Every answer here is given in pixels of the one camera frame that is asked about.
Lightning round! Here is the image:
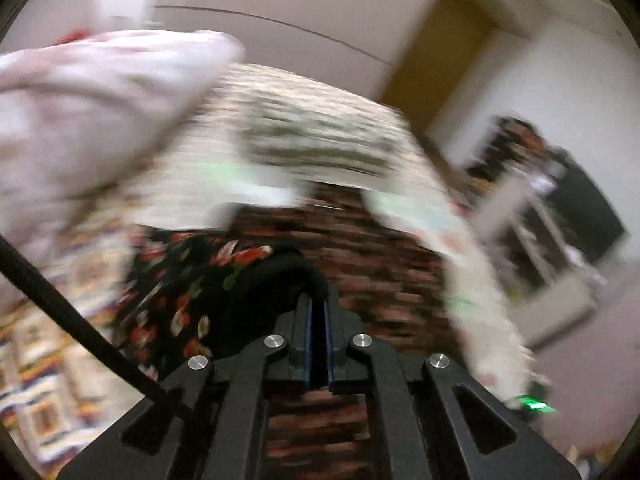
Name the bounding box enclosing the olive patterned bolster pillow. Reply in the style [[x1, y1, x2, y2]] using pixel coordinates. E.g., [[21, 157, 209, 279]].
[[240, 95, 401, 181]]

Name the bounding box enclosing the cluttered dark shelf rack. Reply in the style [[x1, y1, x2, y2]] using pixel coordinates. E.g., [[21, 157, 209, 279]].
[[465, 115, 556, 181]]

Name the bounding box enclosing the pink fleece blanket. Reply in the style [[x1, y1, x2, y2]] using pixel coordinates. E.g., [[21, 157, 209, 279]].
[[0, 27, 246, 301]]

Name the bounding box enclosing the heart print quilt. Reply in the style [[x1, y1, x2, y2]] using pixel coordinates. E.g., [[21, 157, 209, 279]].
[[65, 62, 536, 411]]

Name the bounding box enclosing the wooden door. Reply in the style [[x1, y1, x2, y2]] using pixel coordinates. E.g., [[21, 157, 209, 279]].
[[380, 0, 501, 136]]

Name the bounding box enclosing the black cable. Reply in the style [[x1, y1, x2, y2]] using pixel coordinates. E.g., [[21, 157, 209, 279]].
[[0, 234, 193, 421]]

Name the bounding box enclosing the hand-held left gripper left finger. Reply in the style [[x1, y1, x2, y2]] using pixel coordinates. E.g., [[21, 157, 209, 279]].
[[57, 292, 317, 480]]

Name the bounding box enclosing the grey cabinet with shelves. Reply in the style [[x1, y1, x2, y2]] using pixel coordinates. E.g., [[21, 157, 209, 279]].
[[470, 160, 608, 351]]

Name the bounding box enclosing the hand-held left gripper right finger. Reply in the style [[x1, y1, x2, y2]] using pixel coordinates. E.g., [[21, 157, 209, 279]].
[[316, 284, 583, 480]]

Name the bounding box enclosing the black floral garment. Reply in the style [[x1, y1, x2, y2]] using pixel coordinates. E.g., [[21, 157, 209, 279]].
[[112, 227, 331, 381]]

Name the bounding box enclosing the black television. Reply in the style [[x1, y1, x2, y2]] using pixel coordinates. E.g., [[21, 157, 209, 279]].
[[545, 160, 628, 266]]

